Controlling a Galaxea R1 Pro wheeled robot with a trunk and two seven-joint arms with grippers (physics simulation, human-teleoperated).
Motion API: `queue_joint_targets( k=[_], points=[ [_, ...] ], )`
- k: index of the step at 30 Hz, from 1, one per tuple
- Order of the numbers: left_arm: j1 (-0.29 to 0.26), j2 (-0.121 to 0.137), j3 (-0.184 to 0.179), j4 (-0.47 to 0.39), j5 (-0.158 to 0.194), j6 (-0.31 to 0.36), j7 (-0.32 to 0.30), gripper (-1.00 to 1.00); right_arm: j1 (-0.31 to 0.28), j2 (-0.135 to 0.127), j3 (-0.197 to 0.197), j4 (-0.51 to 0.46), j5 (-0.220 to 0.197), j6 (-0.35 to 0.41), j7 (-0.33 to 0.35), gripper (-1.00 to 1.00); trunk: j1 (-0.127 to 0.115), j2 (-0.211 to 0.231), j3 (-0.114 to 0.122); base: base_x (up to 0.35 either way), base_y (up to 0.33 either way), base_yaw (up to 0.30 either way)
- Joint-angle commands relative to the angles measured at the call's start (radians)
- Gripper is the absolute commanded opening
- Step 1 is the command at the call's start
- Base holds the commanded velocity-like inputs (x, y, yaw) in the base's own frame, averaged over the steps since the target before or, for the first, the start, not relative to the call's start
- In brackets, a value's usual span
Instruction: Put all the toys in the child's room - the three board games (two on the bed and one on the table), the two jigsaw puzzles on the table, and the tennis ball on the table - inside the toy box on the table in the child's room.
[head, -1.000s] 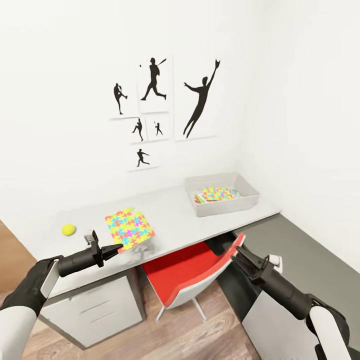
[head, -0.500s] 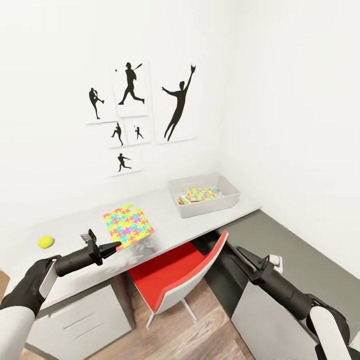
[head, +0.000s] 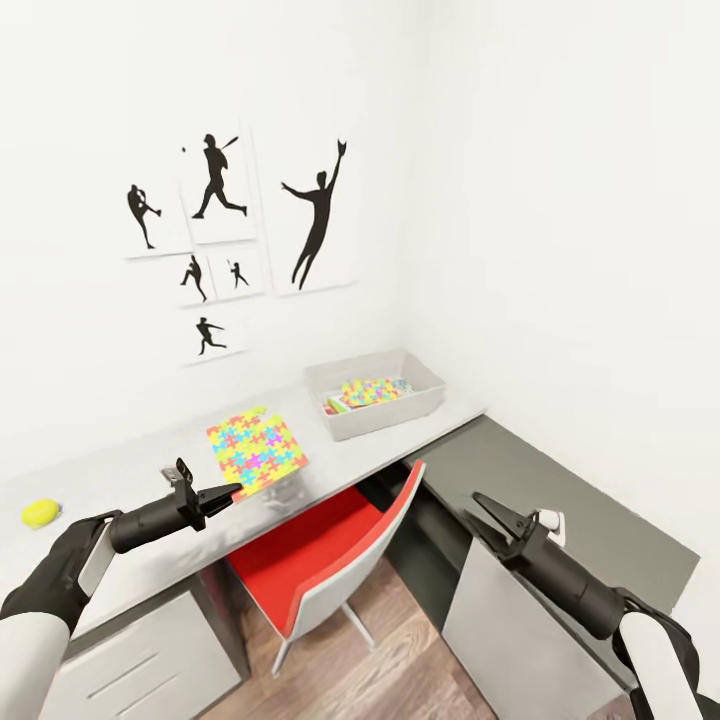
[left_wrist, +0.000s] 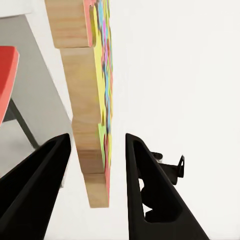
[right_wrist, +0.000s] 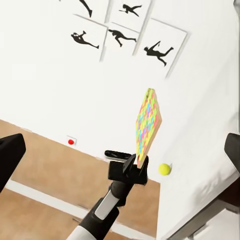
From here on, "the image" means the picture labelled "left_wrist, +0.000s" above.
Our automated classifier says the jigsaw puzzle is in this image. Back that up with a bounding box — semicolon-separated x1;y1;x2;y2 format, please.
44;0;113;209

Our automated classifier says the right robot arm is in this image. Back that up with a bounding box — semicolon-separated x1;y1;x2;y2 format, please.
138;151;185;223

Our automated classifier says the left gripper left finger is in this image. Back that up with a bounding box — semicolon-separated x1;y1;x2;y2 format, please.
0;133;72;240

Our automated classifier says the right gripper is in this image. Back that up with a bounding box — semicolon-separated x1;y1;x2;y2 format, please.
138;155;185;186

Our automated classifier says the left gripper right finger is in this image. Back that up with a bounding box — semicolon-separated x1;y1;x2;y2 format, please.
125;133;210;240

